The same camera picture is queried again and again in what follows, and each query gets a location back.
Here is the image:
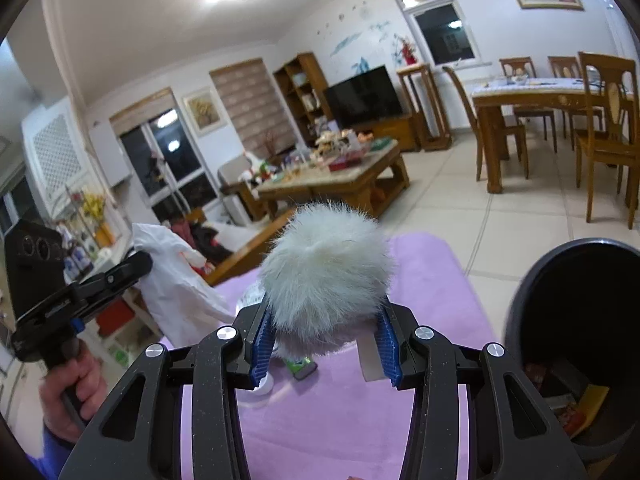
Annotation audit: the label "wooden television stand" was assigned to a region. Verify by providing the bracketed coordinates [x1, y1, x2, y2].
[350, 112, 421, 153]

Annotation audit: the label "wooden fruit rack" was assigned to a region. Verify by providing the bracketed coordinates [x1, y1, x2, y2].
[312, 130, 351, 156]

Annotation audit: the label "yellow packet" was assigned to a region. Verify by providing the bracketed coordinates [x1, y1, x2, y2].
[567, 384, 612, 438]

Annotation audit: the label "white standing air conditioner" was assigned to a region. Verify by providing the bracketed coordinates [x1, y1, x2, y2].
[604, 2, 632, 81]

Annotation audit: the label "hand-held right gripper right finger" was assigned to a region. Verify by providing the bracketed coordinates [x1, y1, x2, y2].
[376, 302, 588, 480]

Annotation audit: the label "person's left forearm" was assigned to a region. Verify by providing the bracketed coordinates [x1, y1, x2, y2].
[27, 425, 76, 480]

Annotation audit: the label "white green drink carton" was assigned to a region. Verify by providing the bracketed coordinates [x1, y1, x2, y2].
[285, 357, 319, 380]

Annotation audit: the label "white lattice cabinet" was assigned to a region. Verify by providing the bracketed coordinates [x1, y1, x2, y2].
[20, 97, 108, 216]

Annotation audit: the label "wooden dining table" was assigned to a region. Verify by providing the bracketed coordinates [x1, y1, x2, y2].
[470, 77, 621, 193]

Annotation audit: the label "white fluffy pompom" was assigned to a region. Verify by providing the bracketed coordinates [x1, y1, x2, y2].
[257, 200, 396, 358]

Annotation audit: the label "striped roller blind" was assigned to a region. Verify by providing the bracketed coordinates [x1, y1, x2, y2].
[209, 58, 296, 153]

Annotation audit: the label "sunflower framed picture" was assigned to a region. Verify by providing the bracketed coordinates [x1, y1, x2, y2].
[182, 87, 222, 136]

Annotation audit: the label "beige roman blind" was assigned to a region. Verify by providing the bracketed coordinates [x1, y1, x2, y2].
[110, 88, 178, 136]

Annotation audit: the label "wooden coffee table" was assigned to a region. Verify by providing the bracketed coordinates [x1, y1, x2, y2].
[256, 139, 410, 221]

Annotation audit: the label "white wall unit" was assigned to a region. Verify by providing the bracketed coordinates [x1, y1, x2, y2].
[90, 122, 133, 188]

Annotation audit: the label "red gift box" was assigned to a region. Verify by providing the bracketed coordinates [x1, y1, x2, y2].
[327, 152, 368, 171]

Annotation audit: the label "wooden armchair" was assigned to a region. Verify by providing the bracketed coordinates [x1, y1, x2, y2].
[217, 155, 266, 226]

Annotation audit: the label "wooden dining chair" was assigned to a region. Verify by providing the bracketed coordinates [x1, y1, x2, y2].
[547, 55, 603, 151]
[575, 51, 640, 231]
[500, 56, 556, 153]
[442, 65, 530, 181]

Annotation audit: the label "dark clothes pile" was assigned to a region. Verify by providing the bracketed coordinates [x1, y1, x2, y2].
[172, 217, 221, 261]

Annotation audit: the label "white side cabinet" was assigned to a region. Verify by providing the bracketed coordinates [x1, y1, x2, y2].
[65, 245, 168, 378]

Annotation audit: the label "wooden sofa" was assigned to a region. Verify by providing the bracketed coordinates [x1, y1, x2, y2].
[172, 205, 298, 286]

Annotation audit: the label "black television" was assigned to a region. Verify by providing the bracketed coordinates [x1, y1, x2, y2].
[324, 65, 404, 127]

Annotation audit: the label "glass balcony door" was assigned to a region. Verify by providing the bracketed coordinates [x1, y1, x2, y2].
[110, 90, 221, 221]

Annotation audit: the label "black trash bin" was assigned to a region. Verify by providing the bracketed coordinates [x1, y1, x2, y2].
[502, 239, 640, 466]

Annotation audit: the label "stuffed toy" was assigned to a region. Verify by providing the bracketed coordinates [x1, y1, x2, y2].
[242, 152, 276, 186]

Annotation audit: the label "blue wall decal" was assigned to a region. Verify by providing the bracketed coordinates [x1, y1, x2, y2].
[315, 7, 396, 73]

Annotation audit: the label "wooden bookshelf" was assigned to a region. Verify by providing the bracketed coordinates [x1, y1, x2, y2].
[272, 51, 333, 143]

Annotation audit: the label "tall wooden plant stand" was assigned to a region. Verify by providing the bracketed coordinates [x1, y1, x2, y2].
[396, 63, 452, 152]

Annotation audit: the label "white framed window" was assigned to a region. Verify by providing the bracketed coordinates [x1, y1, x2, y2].
[389, 0, 482, 67]

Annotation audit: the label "person's left hand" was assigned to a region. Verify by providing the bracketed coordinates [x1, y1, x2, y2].
[39, 345, 109, 443]

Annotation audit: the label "yellow flowers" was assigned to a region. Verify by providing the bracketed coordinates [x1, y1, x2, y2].
[80, 192, 113, 248]

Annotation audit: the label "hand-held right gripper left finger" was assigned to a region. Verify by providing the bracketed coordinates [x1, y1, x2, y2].
[59, 302, 275, 480]

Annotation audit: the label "red drink carton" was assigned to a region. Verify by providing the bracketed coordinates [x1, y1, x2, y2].
[522, 362, 556, 393]

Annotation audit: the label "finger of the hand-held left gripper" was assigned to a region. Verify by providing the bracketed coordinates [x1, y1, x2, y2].
[70, 285, 132, 335]
[70, 250, 154, 306]

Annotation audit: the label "printed purple cloth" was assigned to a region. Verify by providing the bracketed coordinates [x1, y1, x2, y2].
[180, 232, 506, 480]

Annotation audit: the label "white plastic bag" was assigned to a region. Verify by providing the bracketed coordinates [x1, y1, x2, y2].
[131, 222, 233, 348]

